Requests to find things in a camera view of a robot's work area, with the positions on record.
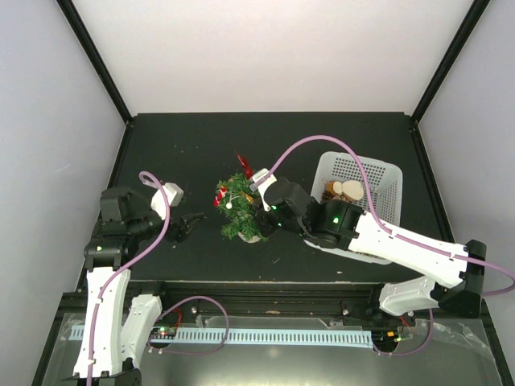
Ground right black frame post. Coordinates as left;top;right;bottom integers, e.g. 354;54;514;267
411;0;490;125

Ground light blue cable duct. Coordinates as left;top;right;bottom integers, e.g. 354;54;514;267
70;324;374;350

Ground pine cone ornament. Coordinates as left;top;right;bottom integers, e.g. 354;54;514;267
321;191;334;201

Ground purple cable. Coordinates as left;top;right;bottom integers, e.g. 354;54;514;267
84;170;230;386
251;135;515;358

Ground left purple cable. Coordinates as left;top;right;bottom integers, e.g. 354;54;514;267
84;170;230;386

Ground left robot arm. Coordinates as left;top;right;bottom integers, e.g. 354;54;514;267
60;183;204;385

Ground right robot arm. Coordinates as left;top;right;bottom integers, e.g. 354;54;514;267
251;178;486;324

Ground small gold bell ornament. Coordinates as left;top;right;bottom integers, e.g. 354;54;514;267
242;192;253;203

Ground red bell ornament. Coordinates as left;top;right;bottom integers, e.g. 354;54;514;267
214;186;228;207

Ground black frame post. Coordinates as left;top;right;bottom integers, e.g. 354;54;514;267
56;0;133;125
411;0;490;125

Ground wooden snowman ornament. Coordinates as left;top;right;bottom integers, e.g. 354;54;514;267
325;180;365;203

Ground small green christmas tree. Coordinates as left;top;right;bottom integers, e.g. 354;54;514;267
214;173;266;244

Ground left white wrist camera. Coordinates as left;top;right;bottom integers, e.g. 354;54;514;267
150;183;184;220

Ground left black frame post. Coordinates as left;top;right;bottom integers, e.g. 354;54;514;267
56;0;133;125

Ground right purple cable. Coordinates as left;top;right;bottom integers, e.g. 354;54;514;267
251;135;515;358

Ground red star tree topper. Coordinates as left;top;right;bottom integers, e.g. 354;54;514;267
237;154;254;179

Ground white bulb string lights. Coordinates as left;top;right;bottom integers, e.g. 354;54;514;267
225;193;242;210

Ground white plastic basket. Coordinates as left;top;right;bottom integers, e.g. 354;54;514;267
305;151;403;265

